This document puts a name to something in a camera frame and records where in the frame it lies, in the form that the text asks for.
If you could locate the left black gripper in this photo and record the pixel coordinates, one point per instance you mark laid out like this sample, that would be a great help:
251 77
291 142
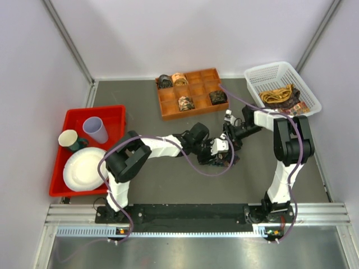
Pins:
207 158

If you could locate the white plastic basket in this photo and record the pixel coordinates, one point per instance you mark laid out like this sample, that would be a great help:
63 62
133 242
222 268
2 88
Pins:
277 75

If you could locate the dark brown rolled tie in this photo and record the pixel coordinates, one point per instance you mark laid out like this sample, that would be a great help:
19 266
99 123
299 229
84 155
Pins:
218 97

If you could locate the dark green mug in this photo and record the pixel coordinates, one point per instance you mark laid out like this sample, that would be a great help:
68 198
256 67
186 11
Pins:
77 144

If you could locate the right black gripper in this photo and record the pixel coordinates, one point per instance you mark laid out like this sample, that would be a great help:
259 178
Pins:
229 129

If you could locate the cream paper cup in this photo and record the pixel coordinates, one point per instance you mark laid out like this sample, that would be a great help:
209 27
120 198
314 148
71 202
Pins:
67 138

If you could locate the red plastic bin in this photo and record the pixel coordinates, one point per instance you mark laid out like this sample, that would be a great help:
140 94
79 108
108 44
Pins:
114 119

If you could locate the lilac plastic cup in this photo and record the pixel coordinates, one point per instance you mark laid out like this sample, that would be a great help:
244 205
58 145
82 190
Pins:
94 127

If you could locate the dark maroon folded tie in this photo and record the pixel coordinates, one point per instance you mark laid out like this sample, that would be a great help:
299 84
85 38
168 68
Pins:
294 99

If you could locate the peach rolled tie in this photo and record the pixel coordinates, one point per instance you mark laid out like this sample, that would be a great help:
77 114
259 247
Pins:
179 79

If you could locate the cream floral folded tie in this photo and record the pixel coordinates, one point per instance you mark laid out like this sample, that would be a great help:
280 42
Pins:
298 109

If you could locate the orange compartment tray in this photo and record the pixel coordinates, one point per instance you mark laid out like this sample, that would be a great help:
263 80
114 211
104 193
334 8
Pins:
200 84

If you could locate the white paper plate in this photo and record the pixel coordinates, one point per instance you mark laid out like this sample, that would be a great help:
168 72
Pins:
81 170

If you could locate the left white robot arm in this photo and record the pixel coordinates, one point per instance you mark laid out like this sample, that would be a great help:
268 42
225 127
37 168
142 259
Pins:
125 159

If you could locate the slotted cable duct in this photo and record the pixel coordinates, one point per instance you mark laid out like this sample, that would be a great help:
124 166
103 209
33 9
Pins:
117 232

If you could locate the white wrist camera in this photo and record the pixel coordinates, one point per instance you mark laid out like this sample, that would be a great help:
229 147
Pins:
230 119
219 145

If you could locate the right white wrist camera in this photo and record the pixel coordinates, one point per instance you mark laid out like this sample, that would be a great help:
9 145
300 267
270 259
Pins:
230 119

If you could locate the floral black rolled tie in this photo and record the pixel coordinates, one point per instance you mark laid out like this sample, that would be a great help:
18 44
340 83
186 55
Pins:
185 103

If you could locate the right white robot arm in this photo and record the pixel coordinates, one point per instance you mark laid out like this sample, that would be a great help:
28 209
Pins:
292 145

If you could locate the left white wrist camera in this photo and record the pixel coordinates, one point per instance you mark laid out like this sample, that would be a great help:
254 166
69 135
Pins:
219 145

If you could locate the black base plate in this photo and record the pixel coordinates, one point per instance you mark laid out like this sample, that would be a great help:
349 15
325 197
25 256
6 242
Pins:
203 217

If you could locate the gold folded tie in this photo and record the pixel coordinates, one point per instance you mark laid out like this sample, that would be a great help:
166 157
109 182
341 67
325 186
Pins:
277 95

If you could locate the dark floral necktie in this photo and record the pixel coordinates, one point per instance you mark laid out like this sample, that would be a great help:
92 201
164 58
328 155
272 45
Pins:
224 159

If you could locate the aluminium frame rail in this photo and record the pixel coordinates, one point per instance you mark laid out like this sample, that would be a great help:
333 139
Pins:
309 235

